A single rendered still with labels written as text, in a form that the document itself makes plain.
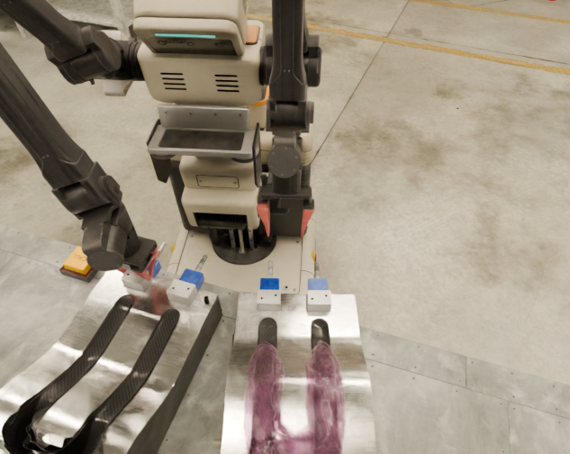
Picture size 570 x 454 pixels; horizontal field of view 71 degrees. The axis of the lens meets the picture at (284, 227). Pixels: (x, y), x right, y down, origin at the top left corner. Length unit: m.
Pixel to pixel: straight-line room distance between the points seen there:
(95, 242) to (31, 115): 0.21
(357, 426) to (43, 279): 0.81
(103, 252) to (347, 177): 1.93
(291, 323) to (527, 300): 1.52
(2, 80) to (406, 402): 0.86
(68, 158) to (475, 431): 0.86
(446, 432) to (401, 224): 1.52
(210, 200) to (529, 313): 1.55
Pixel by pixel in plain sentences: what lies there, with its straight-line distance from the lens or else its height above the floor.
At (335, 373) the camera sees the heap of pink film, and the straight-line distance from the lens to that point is 0.77.
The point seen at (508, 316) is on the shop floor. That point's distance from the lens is 2.11.
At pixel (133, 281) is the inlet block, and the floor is 0.92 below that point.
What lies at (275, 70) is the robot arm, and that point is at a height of 1.30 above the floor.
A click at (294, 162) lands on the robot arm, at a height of 1.19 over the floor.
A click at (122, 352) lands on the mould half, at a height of 0.88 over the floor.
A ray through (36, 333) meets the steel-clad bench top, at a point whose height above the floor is 0.80.
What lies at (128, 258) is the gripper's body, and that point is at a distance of 0.84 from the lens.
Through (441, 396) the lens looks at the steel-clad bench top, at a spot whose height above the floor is 0.80.
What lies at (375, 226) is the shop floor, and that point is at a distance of 2.23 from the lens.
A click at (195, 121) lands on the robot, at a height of 1.06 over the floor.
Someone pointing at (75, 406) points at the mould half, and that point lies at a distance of 0.81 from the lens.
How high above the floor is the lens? 1.62
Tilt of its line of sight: 48 degrees down
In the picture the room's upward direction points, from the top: straight up
